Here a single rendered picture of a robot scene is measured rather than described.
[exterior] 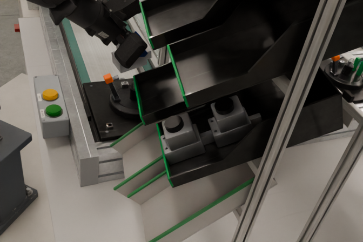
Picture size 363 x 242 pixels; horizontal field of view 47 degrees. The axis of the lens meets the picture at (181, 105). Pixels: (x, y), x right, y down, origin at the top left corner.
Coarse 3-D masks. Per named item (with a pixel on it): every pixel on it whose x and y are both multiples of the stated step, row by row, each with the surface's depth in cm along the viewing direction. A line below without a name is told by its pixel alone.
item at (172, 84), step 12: (144, 72) 83; (156, 72) 84; (168, 72) 84; (144, 84) 84; (156, 84) 83; (168, 84) 82; (144, 96) 81; (156, 96) 80; (168, 96) 79; (180, 96) 78; (144, 108) 79; (156, 108) 78; (168, 108) 74; (180, 108) 74; (192, 108) 75; (144, 120) 75; (156, 120) 75
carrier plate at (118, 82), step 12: (84, 84) 119; (96, 84) 119; (108, 84) 120; (120, 84) 121; (96, 96) 115; (108, 96) 116; (96, 108) 111; (108, 108) 112; (96, 120) 107; (108, 120) 108; (120, 120) 108; (132, 120) 109; (108, 132) 104; (120, 132) 105
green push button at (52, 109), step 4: (52, 104) 109; (48, 108) 108; (52, 108) 108; (56, 108) 108; (60, 108) 109; (48, 112) 107; (52, 112) 107; (56, 112) 107; (60, 112) 108; (52, 116) 107
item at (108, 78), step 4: (104, 76) 106; (108, 76) 106; (116, 76) 107; (108, 80) 106; (112, 80) 106; (112, 84) 107; (112, 88) 108; (112, 92) 109; (116, 92) 110; (116, 96) 110
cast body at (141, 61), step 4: (124, 36) 86; (116, 48) 88; (112, 52) 88; (148, 52) 91; (112, 56) 89; (148, 56) 91; (112, 60) 90; (116, 60) 87; (136, 60) 88; (140, 60) 89; (144, 60) 89; (116, 64) 88; (120, 64) 86; (136, 64) 89; (140, 64) 89; (144, 64) 90; (120, 68) 87; (124, 68) 88; (132, 68) 89; (120, 72) 88
